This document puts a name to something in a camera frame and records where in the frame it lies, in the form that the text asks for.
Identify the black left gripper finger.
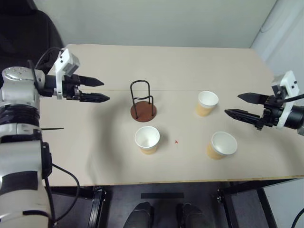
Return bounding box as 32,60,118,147
79,75,105,87
79,92,111,104

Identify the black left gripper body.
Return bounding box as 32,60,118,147
62,74,82,101

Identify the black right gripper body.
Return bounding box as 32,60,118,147
256,93,285,131

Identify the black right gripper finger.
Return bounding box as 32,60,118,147
237,92,270,105
224,108,262,126

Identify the tan paper cup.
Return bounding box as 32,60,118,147
134,126,161,155
206,131,238,160
195,90,219,117

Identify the wire cup holder brown base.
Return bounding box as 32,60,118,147
130,80,158,123

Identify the black chair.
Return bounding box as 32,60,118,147
0,0,65,89

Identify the dark rounded shape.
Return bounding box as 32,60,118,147
176,203,210,228
123,201,155,228

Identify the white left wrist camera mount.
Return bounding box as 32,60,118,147
53,48,81,99

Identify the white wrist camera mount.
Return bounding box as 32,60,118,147
53,48,81,99
271,70,301,130

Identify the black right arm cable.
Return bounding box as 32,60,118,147
275,93,304,104

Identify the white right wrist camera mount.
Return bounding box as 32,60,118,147
271,70,301,130

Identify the black hanging cable loop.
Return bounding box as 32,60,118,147
293,208,304,228

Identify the black metal table frame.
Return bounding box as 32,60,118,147
48,177,304,228

